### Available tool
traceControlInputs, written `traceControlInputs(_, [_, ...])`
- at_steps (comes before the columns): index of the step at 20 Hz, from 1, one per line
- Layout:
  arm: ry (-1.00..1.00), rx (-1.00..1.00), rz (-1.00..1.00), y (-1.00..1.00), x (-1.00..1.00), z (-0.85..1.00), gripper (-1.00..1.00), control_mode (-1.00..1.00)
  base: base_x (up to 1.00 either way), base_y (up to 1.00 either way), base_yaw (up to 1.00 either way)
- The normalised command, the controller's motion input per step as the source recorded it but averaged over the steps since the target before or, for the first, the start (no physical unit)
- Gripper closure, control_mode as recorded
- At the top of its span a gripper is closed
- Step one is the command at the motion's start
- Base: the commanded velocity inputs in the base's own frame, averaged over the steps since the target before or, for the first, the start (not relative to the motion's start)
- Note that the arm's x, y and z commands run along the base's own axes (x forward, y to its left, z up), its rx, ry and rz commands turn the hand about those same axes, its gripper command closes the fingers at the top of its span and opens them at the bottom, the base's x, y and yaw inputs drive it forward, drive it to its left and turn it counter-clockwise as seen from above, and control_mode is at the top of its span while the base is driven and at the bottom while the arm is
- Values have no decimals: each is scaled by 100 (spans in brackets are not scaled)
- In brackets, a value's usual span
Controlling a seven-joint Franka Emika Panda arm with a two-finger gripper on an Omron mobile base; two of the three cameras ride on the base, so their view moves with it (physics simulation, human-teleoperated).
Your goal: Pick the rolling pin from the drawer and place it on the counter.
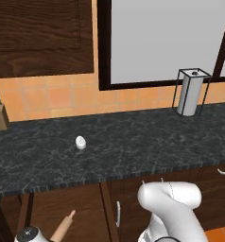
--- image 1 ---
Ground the dark wood open drawer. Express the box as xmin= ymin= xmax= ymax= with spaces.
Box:
xmin=0 ymin=182 xmax=112 ymax=242

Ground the white paper towel roll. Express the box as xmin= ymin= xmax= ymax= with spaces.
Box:
xmin=176 ymin=70 xmax=204 ymax=117

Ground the small white egg-shaped object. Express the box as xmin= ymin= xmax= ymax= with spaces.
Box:
xmin=75 ymin=135 xmax=87 ymax=150

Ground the dark wood drawer front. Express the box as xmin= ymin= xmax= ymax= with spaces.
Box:
xmin=198 ymin=163 xmax=225 ymax=232

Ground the wooden rolling pin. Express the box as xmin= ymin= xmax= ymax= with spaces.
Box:
xmin=49 ymin=209 xmax=78 ymax=242

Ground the dark framed window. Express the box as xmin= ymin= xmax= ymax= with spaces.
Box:
xmin=96 ymin=0 xmax=225 ymax=92

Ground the dark wood wall cupboard door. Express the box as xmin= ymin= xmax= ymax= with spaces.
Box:
xmin=0 ymin=0 xmax=95 ymax=80

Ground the silver cupboard door handle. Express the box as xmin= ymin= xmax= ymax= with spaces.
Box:
xmin=115 ymin=200 xmax=122 ymax=229

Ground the black wire towel holder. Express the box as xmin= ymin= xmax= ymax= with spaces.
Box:
xmin=171 ymin=67 xmax=213 ymax=118

